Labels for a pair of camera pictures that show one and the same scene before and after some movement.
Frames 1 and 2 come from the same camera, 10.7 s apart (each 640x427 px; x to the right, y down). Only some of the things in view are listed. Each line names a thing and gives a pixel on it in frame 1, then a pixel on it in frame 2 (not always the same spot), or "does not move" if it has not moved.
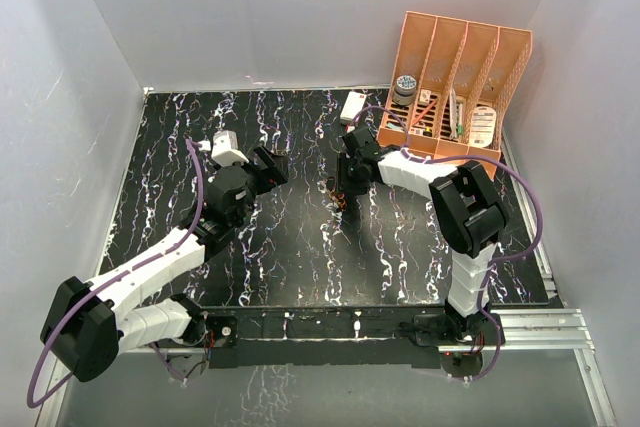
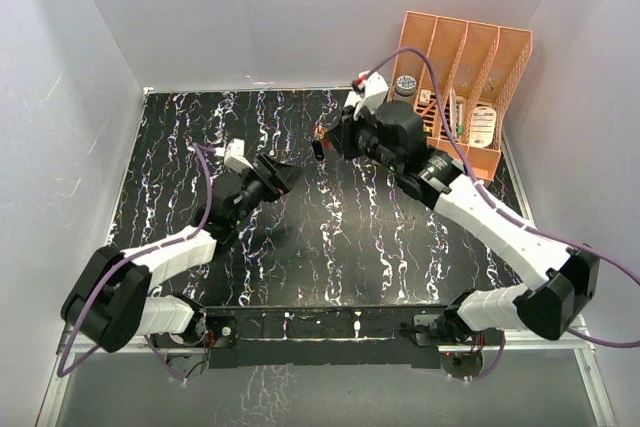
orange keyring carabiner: [339, 197] to [320, 131]
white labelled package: [482, 126] does not move
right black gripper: [344, 185] to [343, 134]
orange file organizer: [446, 97] does not move
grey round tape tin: [405, 91] does not move
